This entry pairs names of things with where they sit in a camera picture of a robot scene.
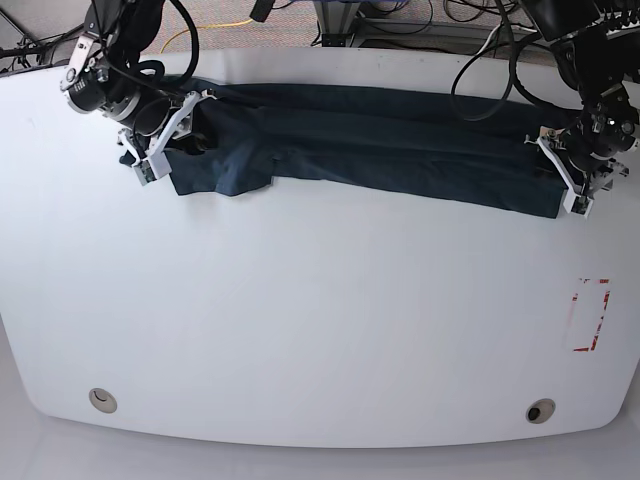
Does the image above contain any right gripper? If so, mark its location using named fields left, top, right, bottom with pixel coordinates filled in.
left=118, top=89, right=216, bottom=170

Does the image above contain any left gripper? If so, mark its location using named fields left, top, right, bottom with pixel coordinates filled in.
left=525, top=127, right=629, bottom=201

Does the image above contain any dark blue T-shirt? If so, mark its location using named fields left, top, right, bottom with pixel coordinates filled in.
left=118, top=74, right=581, bottom=220

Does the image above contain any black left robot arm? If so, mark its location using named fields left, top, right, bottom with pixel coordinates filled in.
left=509, top=1, right=639, bottom=217

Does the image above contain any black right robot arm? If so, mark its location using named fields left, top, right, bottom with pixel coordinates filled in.
left=60, top=1, right=217, bottom=184

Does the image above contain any white power strip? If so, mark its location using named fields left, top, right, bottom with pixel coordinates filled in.
left=603, top=9, right=639, bottom=38

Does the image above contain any black tripod stand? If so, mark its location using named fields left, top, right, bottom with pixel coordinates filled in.
left=0, top=0, right=86, bottom=76

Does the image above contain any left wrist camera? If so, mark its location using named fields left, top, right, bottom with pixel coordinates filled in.
left=562, top=192, right=594, bottom=218

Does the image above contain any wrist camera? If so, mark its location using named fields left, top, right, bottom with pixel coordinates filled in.
left=562, top=192, right=594, bottom=218
left=132, top=160, right=172, bottom=186

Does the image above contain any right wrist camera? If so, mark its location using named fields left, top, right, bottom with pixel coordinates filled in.
left=132, top=160, right=172, bottom=186

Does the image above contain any yellow cable on floor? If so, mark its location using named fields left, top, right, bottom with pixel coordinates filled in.
left=159, top=18, right=254, bottom=55

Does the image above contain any aluminium frame post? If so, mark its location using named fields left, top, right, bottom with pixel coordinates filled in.
left=312, top=1, right=361, bottom=47

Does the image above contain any right table cable grommet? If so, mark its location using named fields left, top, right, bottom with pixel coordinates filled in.
left=525, top=398, right=556, bottom=424

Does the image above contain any table cable grommet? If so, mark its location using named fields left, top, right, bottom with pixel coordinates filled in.
left=89, top=388, right=117, bottom=414
left=525, top=398, right=556, bottom=424

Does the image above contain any left table cable grommet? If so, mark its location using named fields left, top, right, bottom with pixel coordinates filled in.
left=89, top=388, right=117, bottom=414

